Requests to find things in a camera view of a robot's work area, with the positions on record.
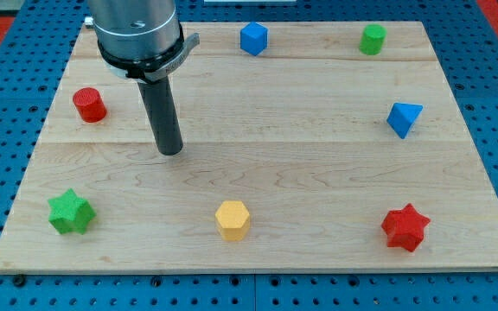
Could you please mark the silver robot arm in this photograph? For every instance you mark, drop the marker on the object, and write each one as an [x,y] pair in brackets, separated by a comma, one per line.
[141,39]

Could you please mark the wooden board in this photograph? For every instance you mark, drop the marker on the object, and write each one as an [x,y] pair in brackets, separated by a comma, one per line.
[297,133]

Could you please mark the yellow hexagon block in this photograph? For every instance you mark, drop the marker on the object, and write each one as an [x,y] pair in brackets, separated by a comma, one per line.
[232,220]

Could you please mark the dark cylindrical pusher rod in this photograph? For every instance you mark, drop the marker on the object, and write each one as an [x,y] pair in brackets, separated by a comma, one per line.
[161,111]

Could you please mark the blue cube block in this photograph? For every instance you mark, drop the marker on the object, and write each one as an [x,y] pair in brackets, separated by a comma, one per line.
[254,38]

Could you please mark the blue triangular prism block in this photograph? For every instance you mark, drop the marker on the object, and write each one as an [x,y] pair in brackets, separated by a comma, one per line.
[402,117]

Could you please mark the green cylinder block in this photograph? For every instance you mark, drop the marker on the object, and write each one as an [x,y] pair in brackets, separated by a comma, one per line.
[372,39]

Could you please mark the red cylinder block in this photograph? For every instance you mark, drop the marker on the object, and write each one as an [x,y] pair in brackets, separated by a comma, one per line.
[89,104]

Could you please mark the red star block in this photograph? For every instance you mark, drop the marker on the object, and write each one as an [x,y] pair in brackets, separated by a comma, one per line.
[405,228]

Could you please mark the green star block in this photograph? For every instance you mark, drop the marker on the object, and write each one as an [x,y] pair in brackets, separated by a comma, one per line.
[70,213]

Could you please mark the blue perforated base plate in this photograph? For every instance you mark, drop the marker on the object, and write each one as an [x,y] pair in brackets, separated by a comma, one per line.
[33,57]

